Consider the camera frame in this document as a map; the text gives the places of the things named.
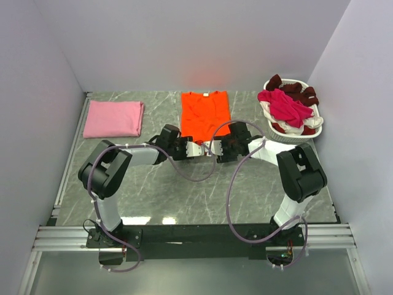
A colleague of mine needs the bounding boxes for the orange t shirt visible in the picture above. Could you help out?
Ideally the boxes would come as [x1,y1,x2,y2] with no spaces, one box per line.
[181,91,231,141]

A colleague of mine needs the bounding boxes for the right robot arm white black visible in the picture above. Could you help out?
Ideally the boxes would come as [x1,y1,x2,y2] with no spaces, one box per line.
[211,120,327,245]

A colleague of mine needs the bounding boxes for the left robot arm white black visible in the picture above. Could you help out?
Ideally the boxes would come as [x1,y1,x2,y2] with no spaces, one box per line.
[78,124,193,247]

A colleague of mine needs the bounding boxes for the white laundry basket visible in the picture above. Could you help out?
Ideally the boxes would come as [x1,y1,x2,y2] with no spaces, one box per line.
[266,78,324,143]

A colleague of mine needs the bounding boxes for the magenta t shirt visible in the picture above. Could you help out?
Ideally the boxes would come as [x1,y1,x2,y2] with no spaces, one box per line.
[257,89,313,128]

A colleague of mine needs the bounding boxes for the folded pink t shirt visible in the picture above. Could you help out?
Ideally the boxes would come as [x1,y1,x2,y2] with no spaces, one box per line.
[83,100,144,138]

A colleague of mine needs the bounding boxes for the dark red t shirt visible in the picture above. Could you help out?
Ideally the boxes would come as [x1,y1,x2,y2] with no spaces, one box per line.
[263,74,319,107]

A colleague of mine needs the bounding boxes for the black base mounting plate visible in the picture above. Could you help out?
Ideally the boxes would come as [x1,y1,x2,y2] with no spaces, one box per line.
[86,224,304,266]

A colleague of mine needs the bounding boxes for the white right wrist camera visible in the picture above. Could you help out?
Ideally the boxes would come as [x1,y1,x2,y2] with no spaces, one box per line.
[209,140,224,156]

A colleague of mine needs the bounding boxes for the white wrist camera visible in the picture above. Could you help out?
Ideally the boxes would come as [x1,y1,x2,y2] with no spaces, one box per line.
[209,140,224,156]
[185,141,205,158]

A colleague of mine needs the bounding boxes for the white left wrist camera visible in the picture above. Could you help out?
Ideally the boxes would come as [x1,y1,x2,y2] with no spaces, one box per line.
[185,141,205,158]

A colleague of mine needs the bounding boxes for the aluminium frame rail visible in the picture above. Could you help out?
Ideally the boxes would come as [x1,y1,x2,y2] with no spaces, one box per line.
[32,224,357,252]

